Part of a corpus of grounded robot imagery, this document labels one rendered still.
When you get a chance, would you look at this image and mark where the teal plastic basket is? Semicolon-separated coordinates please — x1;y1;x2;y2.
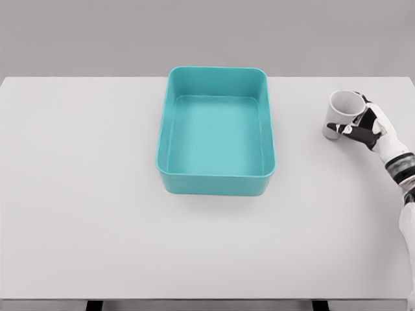
155;65;278;198

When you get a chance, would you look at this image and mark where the white paper cup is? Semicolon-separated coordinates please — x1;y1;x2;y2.
321;89;366;141

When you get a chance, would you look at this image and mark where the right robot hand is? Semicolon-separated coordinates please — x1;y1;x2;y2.
326;90;400;152

